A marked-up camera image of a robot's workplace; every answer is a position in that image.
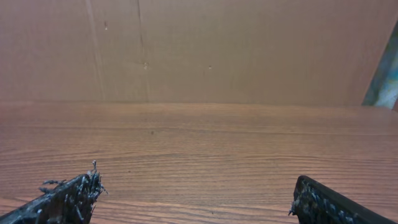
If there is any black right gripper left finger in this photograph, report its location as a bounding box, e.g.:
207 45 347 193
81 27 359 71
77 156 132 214
1 160 106 224

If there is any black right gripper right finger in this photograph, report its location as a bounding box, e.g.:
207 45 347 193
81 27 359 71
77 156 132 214
289 175 397 224

